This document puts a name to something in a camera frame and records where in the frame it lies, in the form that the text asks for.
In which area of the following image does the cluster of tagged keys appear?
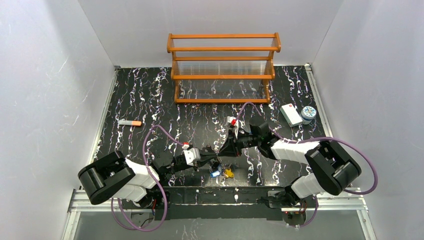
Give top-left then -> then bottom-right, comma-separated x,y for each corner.
210,161 -> 234,177

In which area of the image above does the blue key tag front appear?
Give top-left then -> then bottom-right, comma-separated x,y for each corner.
210,170 -> 221,178

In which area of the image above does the yellow key tag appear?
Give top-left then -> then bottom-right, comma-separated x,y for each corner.
224,168 -> 235,179

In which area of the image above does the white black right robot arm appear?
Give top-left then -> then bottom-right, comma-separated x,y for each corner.
218,123 -> 362,206

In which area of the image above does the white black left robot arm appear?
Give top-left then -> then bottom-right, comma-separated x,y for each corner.
77,145 -> 221,205

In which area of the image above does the white rectangular box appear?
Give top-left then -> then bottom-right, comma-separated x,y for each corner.
279,103 -> 303,127

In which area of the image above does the orange wooden shelf rack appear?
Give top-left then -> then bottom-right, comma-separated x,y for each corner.
166,32 -> 282,104

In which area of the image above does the blue white round tin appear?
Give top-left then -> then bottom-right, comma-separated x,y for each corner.
300,106 -> 317,125

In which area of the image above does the orange grey marker pen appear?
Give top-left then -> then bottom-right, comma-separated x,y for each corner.
118,119 -> 142,127

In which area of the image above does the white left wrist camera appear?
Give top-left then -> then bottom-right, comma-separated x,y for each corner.
182,147 -> 201,167

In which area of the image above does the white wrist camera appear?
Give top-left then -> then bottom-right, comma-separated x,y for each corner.
226,116 -> 239,139
182,147 -> 201,167

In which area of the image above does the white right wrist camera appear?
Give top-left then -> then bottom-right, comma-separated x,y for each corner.
226,116 -> 239,139

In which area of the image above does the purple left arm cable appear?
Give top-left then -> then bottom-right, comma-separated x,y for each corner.
110,124 -> 191,233

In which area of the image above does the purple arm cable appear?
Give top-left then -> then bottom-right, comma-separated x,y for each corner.
231,101 -> 379,229
110,124 -> 191,233

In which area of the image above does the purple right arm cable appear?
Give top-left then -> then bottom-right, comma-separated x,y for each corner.
231,101 -> 379,229

